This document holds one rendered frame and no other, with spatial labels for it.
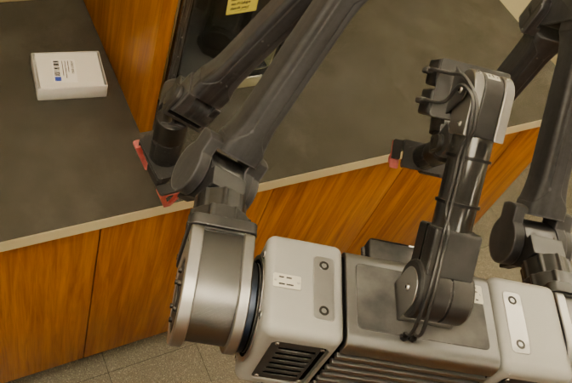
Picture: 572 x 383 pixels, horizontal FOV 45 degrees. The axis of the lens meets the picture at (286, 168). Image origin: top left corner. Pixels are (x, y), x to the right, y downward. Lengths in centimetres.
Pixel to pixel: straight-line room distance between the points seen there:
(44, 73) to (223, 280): 100
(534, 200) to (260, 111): 45
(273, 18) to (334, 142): 78
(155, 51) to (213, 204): 64
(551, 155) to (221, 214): 52
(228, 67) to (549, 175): 53
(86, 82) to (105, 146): 17
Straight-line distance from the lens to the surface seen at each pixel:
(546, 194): 112
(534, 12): 121
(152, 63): 149
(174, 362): 240
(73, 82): 170
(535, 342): 92
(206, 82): 113
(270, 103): 94
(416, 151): 158
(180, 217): 168
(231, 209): 89
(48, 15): 192
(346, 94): 193
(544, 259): 108
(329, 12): 93
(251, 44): 108
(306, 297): 81
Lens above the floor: 221
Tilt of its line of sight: 49 degrees down
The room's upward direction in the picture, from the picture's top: 25 degrees clockwise
